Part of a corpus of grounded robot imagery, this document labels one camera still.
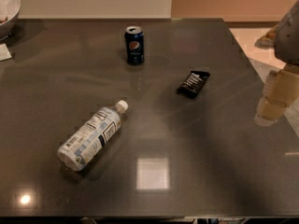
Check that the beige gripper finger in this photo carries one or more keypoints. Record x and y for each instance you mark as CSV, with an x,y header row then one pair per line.
x,y
268,113
282,87

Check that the black rxbar chocolate bar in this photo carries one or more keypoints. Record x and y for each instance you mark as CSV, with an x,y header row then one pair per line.
x,y
193,83

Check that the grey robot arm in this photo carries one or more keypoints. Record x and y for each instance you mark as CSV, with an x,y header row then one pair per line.
x,y
286,43

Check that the blue pepsi can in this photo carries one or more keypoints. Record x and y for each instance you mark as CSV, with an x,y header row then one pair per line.
x,y
134,40

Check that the clear plastic water bottle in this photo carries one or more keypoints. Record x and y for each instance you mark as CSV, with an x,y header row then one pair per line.
x,y
80,148

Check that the white paper napkin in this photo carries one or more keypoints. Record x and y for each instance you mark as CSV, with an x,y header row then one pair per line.
x,y
4,52

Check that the white bowl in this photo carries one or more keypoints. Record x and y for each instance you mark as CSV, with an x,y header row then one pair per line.
x,y
9,13

